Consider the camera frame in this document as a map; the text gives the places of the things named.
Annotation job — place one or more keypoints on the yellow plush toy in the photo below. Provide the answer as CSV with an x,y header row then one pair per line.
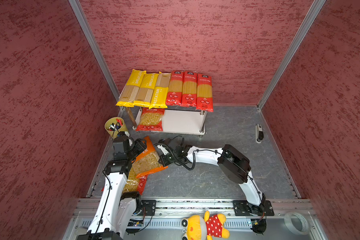
x,y
207,227

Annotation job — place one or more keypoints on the red spaghetti pack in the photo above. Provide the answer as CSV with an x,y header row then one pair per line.
x,y
174,96
189,92
204,93

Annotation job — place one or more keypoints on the clear tape roll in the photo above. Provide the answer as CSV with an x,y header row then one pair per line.
x,y
297,224

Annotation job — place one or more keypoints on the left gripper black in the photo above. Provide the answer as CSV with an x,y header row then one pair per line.
x,y
140,145

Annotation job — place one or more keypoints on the small white black device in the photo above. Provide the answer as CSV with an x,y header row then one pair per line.
x,y
259,133

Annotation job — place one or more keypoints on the orange macaroni bag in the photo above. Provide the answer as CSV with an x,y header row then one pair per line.
x,y
147,162

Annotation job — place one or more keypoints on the red macaroni bag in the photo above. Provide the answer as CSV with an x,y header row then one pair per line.
x,y
135,185
151,120

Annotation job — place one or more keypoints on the right aluminium corner post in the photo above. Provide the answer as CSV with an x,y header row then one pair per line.
x,y
305,26

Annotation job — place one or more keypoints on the yellow pen cup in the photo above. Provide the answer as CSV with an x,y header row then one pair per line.
x,y
116,125

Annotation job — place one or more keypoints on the left aluminium corner post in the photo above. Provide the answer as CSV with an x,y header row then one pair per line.
x,y
85,26

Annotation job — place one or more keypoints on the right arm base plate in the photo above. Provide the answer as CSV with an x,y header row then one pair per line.
x,y
243,208

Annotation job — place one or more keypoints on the white two-tier shelf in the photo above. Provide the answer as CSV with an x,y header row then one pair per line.
x,y
177,119

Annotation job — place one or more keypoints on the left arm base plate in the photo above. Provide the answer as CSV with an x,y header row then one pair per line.
x,y
145,208

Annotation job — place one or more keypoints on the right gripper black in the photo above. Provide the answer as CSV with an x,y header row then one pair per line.
x,y
164,161

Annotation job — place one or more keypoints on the aluminium corner post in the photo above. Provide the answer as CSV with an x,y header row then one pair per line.
x,y
85,26
305,26

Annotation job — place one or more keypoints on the yellow spaghetti pack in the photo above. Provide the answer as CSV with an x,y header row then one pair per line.
x,y
145,93
131,89
160,92

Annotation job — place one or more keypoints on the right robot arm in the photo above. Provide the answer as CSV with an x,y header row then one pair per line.
x,y
233,164

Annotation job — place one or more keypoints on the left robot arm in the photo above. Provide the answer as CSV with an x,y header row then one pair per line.
x,y
116,208

